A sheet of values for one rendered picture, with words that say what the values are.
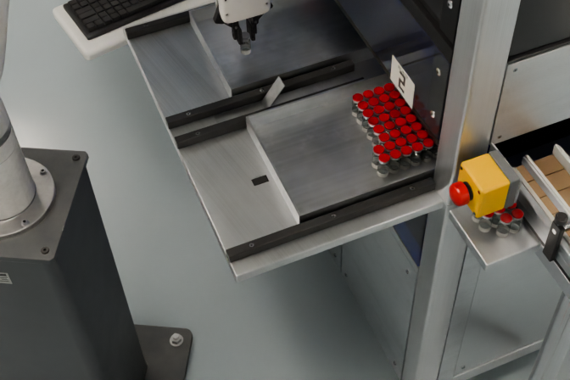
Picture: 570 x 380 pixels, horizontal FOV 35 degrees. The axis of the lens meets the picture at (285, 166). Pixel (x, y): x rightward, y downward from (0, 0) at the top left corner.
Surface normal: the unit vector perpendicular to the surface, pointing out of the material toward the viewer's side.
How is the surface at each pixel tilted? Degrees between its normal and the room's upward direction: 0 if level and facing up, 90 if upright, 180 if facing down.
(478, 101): 90
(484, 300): 90
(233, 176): 0
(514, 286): 90
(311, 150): 0
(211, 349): 0
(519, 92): 90
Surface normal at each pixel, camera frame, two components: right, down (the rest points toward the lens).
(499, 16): 0.39, 0.70
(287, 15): -0.03, -0.65
